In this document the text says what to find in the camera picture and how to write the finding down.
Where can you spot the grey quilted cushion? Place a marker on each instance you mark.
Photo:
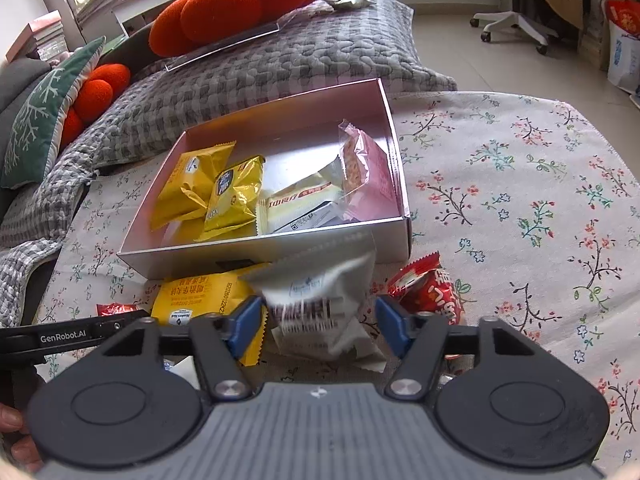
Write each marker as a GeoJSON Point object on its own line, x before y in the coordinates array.
{"type": "Point", "coordinates": [300, 55]}

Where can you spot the stack of cardboard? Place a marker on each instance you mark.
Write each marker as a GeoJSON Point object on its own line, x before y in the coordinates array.
{"type": "Point", "coordinates": [597, 20]}

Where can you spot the dark grey sofa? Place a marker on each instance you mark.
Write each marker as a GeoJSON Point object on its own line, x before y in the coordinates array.
{"type": "Point", "coordinates": [20, 75]}

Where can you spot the person's left hand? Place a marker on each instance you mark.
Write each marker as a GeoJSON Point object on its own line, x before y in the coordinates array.
{"type": "Point", "coordinates": [12, 417]}

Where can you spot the large yellow snack packet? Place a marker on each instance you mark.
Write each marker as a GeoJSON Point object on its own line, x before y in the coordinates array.
{"type": "Point", "coordinates": [200, 300]}

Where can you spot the pink cracker packet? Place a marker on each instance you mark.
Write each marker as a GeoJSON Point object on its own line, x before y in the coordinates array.
{"type": "Point", "coordinates": [370, 170]}

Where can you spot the white office chair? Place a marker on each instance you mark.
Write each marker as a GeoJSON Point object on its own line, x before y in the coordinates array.
{"type": "Point", "coordinates": [505, 17]}

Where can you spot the green pillow white pattern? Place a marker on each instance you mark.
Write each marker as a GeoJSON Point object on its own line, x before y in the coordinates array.
{"type": "Point", "coordinates": [40, 110]}

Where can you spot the white cardboard box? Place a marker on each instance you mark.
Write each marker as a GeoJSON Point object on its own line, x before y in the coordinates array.
{"type": "Point", "coordinates": [300, 110]}

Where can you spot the shiny gold snack packet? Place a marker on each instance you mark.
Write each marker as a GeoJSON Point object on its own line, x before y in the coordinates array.
{"type": "Point", "coordinates": [235, 195]}

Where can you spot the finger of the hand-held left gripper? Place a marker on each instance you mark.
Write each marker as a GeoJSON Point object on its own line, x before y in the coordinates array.
{"type": "Point", "coordinates": [65, 337]}

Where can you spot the white snack packet blue print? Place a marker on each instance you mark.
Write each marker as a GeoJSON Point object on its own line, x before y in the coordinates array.
{"type": "Point", "coordinates": [310, 300]}

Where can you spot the small orange pumpkin cushion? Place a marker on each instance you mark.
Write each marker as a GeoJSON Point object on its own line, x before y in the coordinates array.
{"type": "Point", "coordinates": [100, 90]}

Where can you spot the red gift bag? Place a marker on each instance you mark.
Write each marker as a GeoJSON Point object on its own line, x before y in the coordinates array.
{"type": "Point", "coordinates": [625, 17]}

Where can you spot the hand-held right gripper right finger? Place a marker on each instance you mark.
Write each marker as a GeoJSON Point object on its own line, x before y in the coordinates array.
{"type": "Point", "coordinates": [392, 325]}

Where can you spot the small grey packet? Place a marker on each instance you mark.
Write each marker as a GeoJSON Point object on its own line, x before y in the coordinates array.
{"type": "Point", "coordinates": [310, 220]}

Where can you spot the white blue shopping bag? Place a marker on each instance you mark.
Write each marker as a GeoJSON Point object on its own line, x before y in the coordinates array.
{"type": "Point", "coordinates": [625, 60]}

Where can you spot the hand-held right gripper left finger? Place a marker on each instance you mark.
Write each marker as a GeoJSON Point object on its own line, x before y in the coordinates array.
{"type": "Point", "coordinates": [245, 325]}

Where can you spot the large orange pumpkin cushion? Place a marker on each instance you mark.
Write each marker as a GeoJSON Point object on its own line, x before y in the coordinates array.
{"type": "Point", "coordinates": [240, 5]}

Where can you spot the stack of books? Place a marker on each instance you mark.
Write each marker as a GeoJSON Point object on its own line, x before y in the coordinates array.
{"type": "Point", "coordinates": [40, 32]}

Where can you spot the small red snack packet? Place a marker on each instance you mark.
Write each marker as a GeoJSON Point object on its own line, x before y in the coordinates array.
{"type": "Point", "coordinates": [117, 308]}

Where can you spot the silver green packet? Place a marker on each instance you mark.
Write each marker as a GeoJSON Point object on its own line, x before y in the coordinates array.
{"type": "Point", "coordinates": [347, 2]}

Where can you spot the grey checked blanket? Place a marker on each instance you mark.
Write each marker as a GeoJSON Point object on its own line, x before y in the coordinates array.
{"type": "Point", "coordinates": [55, 200]}

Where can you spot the white packet red label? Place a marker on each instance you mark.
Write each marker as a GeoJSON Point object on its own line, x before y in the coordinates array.
{"type": "Point", "coordinates": [300, 200]}

